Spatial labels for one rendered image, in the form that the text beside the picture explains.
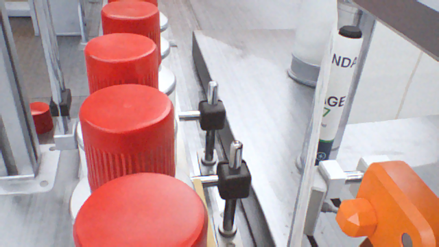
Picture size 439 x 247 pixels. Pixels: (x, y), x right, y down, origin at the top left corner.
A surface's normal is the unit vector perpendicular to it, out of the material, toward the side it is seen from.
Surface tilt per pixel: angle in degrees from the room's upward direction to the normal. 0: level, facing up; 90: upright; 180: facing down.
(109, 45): 3
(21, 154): 90
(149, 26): 90
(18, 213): 0
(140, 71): 90
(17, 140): 90
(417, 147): 0
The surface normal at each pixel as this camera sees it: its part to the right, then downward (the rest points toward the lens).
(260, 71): 0.07, -0.83
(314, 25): -0.61, 0.45
